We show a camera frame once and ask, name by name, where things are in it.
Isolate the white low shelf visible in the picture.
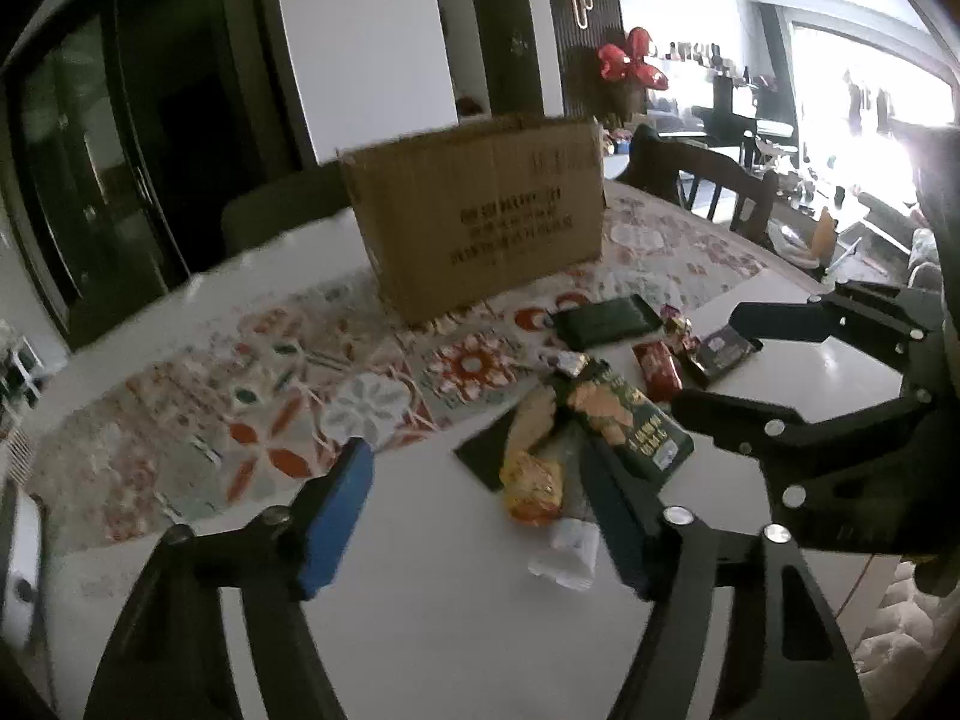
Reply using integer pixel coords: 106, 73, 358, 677
0, 322, 46, 406

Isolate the floral patterned table mat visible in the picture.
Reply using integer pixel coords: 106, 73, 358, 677
30, 180, 766, 548

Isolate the red balloon decoration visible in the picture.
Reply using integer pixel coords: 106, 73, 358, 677
596, 28, 668, 91

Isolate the dark brown snack packet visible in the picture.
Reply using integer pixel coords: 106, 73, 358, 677
686, 326, 758, 389

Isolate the orange snack packet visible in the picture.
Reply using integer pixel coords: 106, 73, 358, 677
499, 451, 563, 524

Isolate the dark upholstered chair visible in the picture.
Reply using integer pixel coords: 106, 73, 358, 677
221, 165, 353, 256

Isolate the dark slatted wall panel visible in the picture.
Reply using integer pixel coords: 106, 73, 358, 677
540, 0, 623, 121

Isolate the brown cardboard box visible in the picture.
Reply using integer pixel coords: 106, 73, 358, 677
337, 114, 607, 327

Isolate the dark cracker packet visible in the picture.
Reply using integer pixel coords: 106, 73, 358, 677
553, 294, 662, 350

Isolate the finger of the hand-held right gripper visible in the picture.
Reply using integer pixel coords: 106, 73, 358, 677
664, 388, 940, 512
729, 281, 940, 392

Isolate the dark door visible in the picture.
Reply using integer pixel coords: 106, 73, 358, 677
471, 0, 545, 117

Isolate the beige cracker packet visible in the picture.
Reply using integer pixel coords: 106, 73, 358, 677
504, 386, 560, 458

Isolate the clear white snack wrapper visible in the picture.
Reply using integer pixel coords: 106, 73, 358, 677
527, 517, 601, 592

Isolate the red snack packet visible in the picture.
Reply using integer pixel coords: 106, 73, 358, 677
632, 340, 685, 400

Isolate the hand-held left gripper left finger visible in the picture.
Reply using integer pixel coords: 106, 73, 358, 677
82, 436, 376, 720

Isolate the dark glass cabinet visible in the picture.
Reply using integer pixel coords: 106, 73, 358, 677
0, 0, 301, 346

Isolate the green cracker packet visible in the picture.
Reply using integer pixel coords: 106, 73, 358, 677
551, 360, 695, 492

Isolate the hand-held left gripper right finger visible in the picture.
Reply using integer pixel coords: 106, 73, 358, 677
576, 444, 878, 720

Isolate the flat black packet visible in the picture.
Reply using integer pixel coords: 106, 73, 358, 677
454, 412, 526, 494

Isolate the dark wooden chair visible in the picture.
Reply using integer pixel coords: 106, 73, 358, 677
615, 124, 781, 245

